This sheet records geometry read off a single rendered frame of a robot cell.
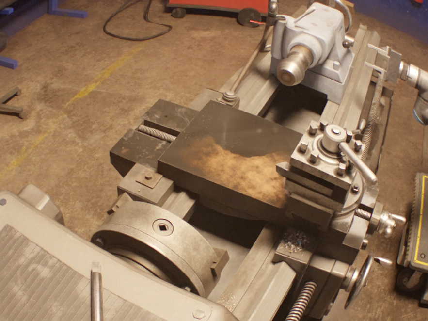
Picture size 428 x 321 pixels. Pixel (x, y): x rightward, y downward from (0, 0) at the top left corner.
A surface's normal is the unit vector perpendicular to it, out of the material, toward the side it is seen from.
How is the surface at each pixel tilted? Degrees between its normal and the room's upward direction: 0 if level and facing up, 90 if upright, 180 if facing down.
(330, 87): 90
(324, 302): 90
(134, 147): 0
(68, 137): 0
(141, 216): 12
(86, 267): 0
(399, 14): 90
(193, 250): 39
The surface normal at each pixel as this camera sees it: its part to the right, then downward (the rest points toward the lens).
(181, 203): 0.72, -0.22
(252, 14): -0.11, 0.68
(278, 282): 0.58, -0.38
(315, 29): 0.07, -0.72
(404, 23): -0.44, 0.59
